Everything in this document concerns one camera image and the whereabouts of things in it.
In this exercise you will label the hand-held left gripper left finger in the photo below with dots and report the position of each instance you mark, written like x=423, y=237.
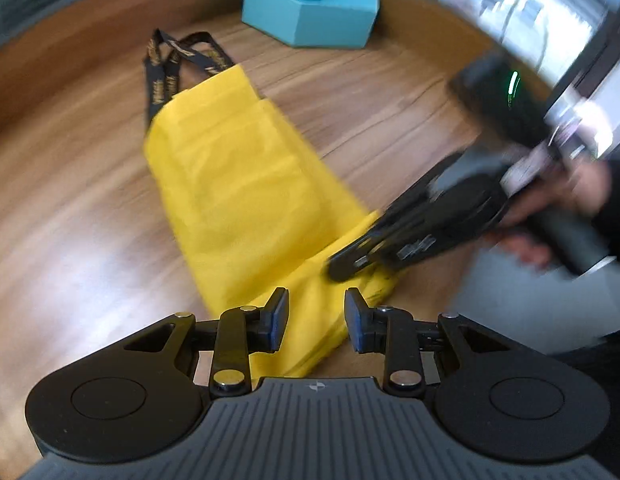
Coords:
x=277, y=320

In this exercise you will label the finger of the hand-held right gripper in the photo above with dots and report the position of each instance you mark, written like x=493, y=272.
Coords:
x=419, y=192
x=370, y=255

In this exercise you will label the person's right hand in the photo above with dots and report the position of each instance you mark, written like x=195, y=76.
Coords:
x=574, y=190

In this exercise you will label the blue hexagonal box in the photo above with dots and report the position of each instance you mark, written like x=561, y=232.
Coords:
x=315, y=20

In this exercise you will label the side glass desk partition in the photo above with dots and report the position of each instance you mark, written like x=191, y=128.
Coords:
x=539, y=0

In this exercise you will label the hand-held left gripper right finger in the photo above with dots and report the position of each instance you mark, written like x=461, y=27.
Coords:
x=355, y=322

